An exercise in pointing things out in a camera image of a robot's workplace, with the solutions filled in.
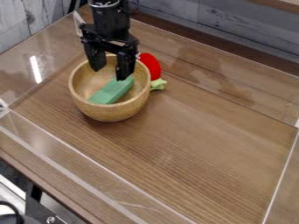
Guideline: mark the red plush strawberry toy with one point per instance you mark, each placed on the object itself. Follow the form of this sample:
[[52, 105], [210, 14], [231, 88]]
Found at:
[[154, 67]]

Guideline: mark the green rectangular block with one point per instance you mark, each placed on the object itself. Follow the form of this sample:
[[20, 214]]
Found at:
[[112, 91]]

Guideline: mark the black metal table frame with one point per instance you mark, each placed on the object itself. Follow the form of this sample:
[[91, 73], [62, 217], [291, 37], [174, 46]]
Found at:
[[36, 210]]

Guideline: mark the clear acrylic corner bracket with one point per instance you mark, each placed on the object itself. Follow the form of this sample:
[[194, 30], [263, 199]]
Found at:
[[78, 21]]

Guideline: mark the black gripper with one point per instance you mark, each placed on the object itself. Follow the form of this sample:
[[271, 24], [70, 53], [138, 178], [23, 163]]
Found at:
[[107, 35]]

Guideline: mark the brown wooden bowl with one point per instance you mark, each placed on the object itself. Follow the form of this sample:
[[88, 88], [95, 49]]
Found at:
[[86, 82]]

